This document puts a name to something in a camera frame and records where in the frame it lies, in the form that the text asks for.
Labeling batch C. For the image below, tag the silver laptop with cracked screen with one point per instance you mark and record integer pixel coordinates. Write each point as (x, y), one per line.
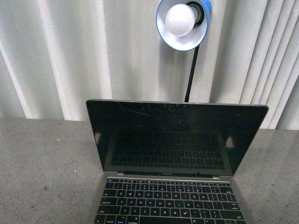
(172, 163)

